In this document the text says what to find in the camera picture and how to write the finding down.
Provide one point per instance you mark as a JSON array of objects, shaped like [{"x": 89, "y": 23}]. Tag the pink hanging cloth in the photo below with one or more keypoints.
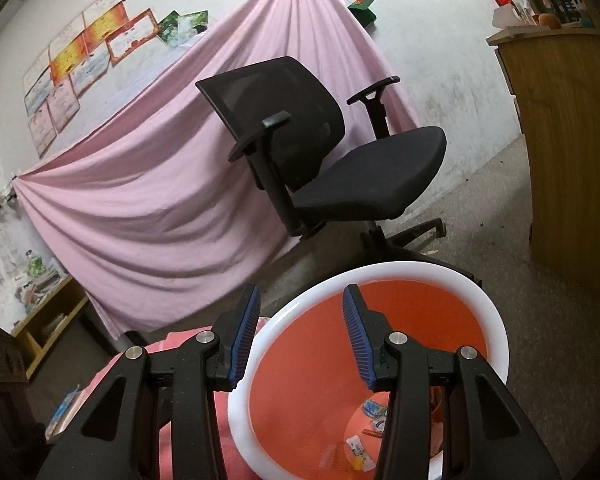
[{"x": 155, "y": 185}]

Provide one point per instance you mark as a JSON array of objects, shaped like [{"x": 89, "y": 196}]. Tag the blue white wrapper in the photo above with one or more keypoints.
[{"x": 375, "y": 407}]

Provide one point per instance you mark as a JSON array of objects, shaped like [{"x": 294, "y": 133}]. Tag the stack of books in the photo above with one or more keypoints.
[{"x": 37, "y": 290}]

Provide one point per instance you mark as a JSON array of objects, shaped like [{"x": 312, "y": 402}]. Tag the white bag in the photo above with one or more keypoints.
[{"x": 505, "y": 17}]

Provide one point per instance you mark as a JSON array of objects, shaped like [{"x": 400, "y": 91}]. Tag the low wooden shelf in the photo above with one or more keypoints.
[{"x": 55, "y": 320}]

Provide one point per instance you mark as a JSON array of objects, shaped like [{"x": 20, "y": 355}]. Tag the black office chair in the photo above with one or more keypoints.
[{"x": 370, "y": 175}]

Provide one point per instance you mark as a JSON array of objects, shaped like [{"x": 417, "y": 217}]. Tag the group of wall certificates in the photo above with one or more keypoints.
[{"x": 90, "y": 45}]

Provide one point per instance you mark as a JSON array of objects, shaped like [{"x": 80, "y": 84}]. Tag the orange round object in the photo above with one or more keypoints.
[{"x": 546, "y": 19}]

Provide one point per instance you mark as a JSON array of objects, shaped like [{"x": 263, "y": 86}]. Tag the green bottle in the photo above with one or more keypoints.
[{"x": 33, "y": 262}]

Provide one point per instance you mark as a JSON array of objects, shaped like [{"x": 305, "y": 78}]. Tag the blue packet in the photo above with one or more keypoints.
[{"x": 62, "y": 410}]

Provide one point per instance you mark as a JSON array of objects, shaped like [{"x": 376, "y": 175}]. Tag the green photo posters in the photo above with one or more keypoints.
[{"x": 185, "y": 27}]

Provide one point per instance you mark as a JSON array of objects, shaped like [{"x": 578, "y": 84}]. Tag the tall wooden cabinet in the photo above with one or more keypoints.
[{"x": 570, "y": 150}]

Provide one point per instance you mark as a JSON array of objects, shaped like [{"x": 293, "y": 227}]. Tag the orange bin with white rim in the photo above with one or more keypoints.
[{"x": 305, "y": 360}]

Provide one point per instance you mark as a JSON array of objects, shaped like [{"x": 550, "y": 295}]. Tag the red stick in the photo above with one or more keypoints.
[{"x": 371, "y": 432}]

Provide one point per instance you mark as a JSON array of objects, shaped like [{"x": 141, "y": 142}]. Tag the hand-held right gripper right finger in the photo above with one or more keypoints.
[{"x": 355, "y": 340}]

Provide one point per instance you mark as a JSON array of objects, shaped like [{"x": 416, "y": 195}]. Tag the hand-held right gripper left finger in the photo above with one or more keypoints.
[{"x": 244, "y": 340}]

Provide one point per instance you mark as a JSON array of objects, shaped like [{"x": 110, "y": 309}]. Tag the wall hook bracket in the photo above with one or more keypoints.
[{"x": 2, "y": 200}]

